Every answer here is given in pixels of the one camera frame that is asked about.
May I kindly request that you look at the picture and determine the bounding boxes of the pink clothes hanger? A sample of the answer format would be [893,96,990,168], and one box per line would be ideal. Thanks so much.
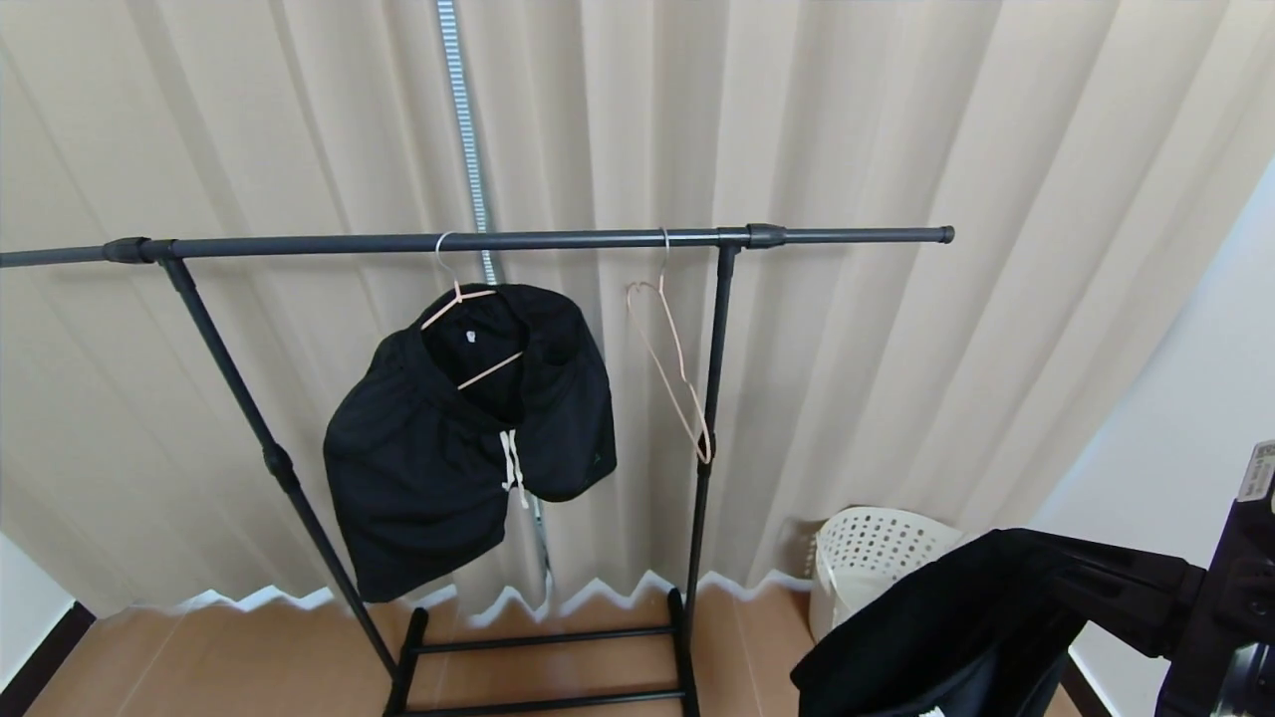
[420,232,526,391]
[626,227,714,466]

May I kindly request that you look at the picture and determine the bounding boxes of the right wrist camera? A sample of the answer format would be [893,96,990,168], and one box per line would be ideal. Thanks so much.
[1235,440,1275,505]

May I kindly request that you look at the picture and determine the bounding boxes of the beige curtain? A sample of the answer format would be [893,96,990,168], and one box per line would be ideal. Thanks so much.
[0,0,1275,628]

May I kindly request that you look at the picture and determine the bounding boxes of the black shorts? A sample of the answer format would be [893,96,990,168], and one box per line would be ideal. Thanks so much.
[323,284,618,603]

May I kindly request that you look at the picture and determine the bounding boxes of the white laundry basket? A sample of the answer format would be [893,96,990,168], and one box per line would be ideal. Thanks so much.
[809,506,965,643]

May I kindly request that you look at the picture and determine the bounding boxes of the black clothes rack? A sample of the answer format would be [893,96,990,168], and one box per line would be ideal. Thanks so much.
[0,224,955,717]

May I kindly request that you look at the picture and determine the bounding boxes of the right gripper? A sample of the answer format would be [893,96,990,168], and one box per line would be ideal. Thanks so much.
[1004,500,1275,717]

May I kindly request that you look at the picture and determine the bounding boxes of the black short-sleeved shirt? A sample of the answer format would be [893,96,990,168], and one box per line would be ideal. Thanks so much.
[790,530,1089,717]

